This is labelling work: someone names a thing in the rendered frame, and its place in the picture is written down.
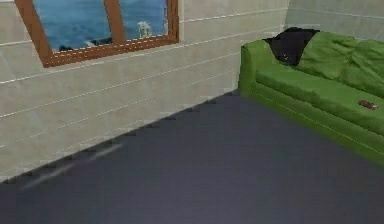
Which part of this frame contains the brown framed window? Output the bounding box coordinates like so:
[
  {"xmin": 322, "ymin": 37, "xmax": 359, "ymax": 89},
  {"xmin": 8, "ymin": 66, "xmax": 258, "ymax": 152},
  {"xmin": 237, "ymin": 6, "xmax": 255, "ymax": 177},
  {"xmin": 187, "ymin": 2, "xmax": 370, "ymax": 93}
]
[{"xmin": 13, "ymin": 0, "xmax": 181, "ymax": 69}]

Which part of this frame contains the black cushion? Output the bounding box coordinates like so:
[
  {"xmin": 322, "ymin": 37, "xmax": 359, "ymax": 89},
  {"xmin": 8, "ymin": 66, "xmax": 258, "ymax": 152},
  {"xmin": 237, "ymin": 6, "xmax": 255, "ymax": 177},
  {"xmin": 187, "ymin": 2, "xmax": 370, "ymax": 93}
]
[{"xmin": 262, "ymin": 27, "xmax": 321, "ymax": 67}]

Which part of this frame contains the green sofa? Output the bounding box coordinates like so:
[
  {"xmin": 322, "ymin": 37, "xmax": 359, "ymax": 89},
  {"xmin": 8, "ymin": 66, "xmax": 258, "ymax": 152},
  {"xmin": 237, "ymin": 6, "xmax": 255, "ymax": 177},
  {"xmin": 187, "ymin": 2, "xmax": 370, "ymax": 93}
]
[{"xmin": 238, "ymin": 30, "xmax": 384, "ymax": 167}]

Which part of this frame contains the dark red remote control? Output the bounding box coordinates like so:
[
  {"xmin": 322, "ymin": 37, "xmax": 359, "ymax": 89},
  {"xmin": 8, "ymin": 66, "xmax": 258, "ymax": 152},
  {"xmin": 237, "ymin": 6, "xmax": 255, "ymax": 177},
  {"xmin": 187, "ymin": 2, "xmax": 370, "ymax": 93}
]
[{"xmin": 357, "ymin": 99, "xmax": 378, "ymax": 111}]

